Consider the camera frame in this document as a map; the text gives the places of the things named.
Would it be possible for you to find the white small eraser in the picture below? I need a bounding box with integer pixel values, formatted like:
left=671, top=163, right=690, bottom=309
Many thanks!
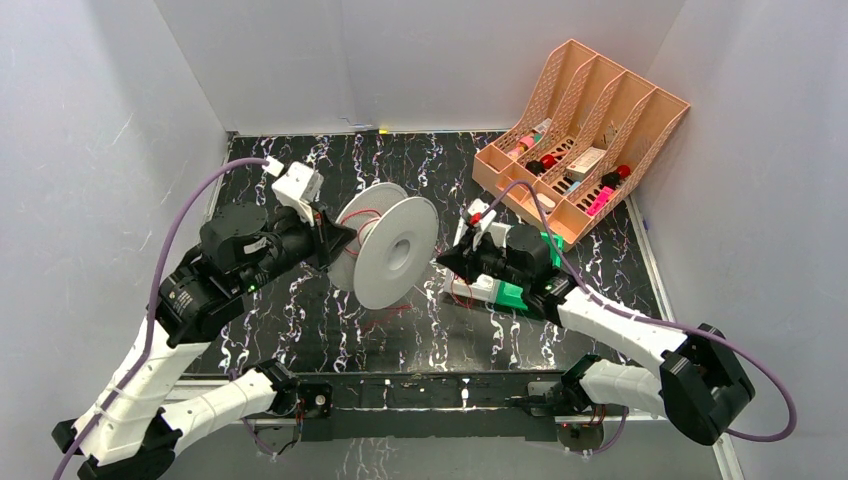
left=536, top=193, right=556, bottom=214

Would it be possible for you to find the pink white tube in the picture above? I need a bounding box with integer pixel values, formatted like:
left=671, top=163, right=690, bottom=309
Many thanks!
left=507, top=118, right=552, bottom=160

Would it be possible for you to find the red black bottle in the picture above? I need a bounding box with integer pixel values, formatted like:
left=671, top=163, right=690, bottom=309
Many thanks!
left=600, top=165, right=631, bottom=190

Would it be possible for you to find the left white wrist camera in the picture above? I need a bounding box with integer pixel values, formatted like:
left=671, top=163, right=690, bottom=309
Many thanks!
left=272, top=162, right=324, bottom=227

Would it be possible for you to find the green plastic bin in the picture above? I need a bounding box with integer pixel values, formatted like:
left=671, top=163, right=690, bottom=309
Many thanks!
left=494, top=232, right=565, bottom=311

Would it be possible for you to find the pink marker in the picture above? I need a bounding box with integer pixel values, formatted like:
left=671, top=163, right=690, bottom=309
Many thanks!
left=587, top=187, right=615, bottom=216

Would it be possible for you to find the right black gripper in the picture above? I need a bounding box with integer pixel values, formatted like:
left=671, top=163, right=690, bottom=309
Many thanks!
left=437, top=226, right=529, bottom=289

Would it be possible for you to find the peach file organizer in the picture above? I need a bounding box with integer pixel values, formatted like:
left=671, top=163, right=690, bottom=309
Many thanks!
left=472, top=39, right=690, bottom=246

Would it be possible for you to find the white box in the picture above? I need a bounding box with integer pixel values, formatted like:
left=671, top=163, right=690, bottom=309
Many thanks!
left=566, top=147, right=606, bottom=181

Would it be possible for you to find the red cable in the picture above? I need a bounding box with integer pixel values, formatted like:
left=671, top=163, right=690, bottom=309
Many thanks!
left=341, top=208, right=475, bottom=336

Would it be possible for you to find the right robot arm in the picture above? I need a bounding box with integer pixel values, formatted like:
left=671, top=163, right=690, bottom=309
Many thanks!
left=437, top=225, right=755, bottom=445

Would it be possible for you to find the red black ball item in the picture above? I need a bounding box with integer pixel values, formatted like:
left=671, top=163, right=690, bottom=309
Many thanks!
left=525, top=154, right=558, bottom=176

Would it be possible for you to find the white plastic bin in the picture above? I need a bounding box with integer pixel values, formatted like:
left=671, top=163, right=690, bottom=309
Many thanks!
left=442, top=222, right=512, bottom=303

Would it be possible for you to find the white perforated cable spool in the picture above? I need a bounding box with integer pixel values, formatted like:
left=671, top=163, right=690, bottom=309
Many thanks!
left=327, top=182, right=439, bottom=310

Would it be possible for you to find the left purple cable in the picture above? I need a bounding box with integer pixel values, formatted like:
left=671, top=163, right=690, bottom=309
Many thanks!
left=51, top=157, right=283, bottom=480

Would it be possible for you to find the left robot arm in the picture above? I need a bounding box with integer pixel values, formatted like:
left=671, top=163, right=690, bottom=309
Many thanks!
left=52, top=203, right=356, bottom=479

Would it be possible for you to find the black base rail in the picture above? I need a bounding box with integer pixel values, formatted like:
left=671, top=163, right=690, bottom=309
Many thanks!
left=235, top=370, right=631, bottom=445

